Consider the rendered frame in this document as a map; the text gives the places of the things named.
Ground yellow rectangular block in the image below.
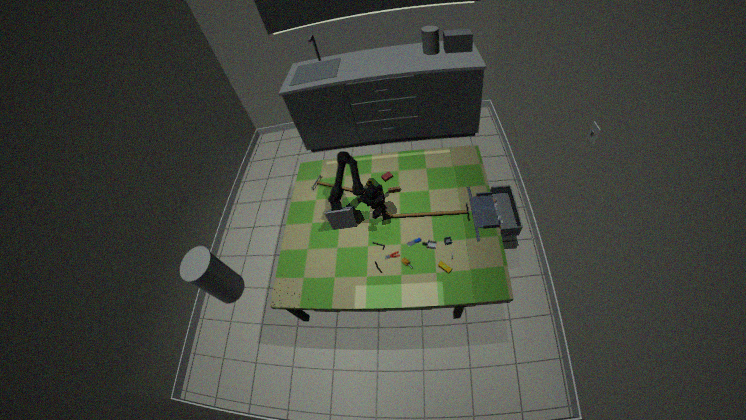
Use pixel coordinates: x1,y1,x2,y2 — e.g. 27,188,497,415
438,261,452,274

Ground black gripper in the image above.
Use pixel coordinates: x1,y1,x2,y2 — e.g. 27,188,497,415
367,192,387,219

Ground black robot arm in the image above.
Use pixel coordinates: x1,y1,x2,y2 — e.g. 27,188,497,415
327,152,385,211

